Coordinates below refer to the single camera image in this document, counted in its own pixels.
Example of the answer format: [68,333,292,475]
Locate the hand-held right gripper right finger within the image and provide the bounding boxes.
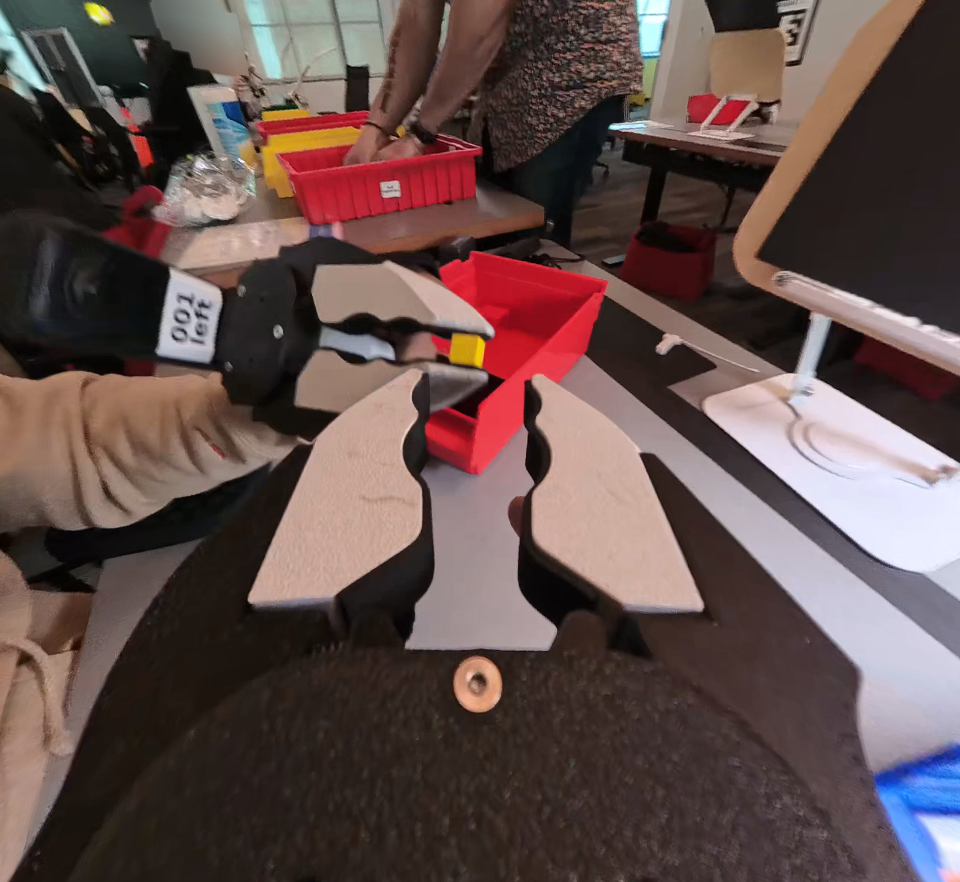
[517,374,707,621]

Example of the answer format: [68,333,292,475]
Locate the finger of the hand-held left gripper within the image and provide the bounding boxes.
[294,327,491,416]
[309,259,498,347]

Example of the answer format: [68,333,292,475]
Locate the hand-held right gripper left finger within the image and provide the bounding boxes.
[247,369,438,612]

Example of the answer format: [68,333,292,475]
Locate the red plastic bin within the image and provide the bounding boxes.
[425,252,609,476]

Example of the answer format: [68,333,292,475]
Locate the blue plastic bin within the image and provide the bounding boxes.
[873,745,960,882]

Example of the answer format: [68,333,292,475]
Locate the person's left forearm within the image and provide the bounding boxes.
[0,370,320,534]

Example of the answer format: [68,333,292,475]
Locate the large red ribbed crate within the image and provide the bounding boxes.
[277,134,483,225]

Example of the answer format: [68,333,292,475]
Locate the clear plastic bag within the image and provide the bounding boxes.
[159,149,258,228]

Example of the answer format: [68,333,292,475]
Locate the red fabric item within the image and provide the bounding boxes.
[101,184,177,261]

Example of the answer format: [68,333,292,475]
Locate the white blue package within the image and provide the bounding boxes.
[187,83,256,163]

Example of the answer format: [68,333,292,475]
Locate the red fabric bin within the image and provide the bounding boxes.
[618,220,719,303]

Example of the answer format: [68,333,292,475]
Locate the red storage box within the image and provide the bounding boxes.
[853,336,960,403]

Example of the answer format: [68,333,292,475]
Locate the wooden desk with black legs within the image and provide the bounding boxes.
[609,118,800,227]

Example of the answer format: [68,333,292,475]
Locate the black board on white stand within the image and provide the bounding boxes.
[701,0,960,574]

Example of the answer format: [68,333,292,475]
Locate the framed marker poster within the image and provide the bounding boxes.
[776,0,824,67]

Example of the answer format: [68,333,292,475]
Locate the white cable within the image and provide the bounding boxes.
[654,332,760,375]

